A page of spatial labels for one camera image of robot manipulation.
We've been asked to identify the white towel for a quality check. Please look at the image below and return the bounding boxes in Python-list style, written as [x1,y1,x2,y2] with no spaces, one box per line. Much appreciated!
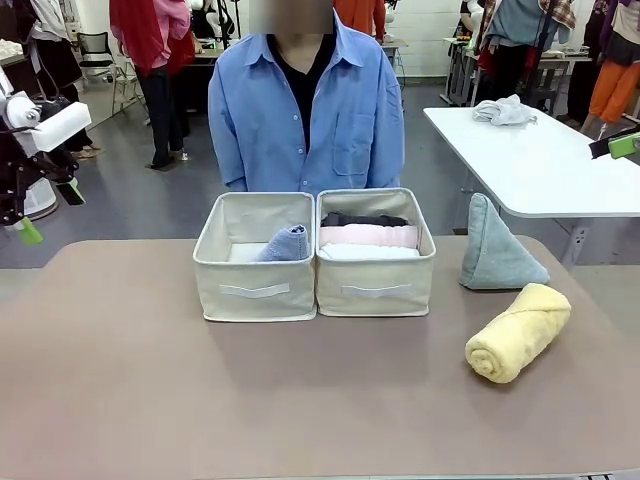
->
[318,243,421,261]

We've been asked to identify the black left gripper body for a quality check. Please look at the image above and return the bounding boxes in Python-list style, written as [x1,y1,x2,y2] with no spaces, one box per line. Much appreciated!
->
[0,144,39,221]

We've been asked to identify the white rectangular table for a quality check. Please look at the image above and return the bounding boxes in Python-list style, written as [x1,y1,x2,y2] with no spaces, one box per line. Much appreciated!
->
[422,104,640,271]

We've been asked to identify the grey background table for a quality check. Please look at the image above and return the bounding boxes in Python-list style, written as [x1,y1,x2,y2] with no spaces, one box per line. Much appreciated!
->
[439,35,484,107]

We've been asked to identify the white round floor stand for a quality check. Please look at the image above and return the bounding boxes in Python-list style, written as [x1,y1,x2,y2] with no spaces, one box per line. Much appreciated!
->
[22,178,57,221]

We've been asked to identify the orange trousers on mannequin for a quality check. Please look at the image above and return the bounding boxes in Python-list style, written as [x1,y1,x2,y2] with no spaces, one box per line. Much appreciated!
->
[588,58,639,126]

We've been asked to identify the person in blue shirt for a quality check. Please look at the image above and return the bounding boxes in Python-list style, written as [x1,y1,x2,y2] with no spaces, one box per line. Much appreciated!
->
[207,0,406,194]

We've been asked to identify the dark grey towel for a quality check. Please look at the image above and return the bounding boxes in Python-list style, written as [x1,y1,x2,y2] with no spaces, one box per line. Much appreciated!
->
[319,210,412,229]

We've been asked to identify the pink towel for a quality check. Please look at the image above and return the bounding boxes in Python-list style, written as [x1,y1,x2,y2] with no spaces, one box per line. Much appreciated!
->
[318,224,419,247]

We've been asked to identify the light teal cone-folded towel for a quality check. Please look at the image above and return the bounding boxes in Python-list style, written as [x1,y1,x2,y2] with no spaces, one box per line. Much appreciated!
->
[458,192,551,291]

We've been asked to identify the plaid cloth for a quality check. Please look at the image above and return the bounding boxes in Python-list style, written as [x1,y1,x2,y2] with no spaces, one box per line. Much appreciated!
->
[547,0,577,31]

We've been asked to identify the yellow towel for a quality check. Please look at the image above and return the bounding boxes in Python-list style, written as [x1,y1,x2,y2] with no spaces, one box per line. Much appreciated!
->
[464,282,572,385]

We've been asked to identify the beige fabric storage bin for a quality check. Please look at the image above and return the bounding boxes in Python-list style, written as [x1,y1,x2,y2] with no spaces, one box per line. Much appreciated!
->
[314,187,437,318]
[192,191,317,322]

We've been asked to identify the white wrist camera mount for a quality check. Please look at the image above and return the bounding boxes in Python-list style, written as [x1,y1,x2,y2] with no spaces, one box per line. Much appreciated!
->
[30,101,94,154]

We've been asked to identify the person in red top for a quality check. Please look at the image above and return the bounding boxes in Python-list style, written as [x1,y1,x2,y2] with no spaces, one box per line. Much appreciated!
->
[108,0,197,171]

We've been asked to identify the crumpled white grey cloth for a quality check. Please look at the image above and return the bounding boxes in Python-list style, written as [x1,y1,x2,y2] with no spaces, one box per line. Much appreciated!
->
[471,93,539,126]

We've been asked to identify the grey mesh office chair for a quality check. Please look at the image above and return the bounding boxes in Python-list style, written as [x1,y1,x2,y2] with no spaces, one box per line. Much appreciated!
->
[76,31,134,119]

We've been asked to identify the periwinkle blue cone-folded towel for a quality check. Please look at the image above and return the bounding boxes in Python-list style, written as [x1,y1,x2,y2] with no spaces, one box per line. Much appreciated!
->
[249,224,312,264]

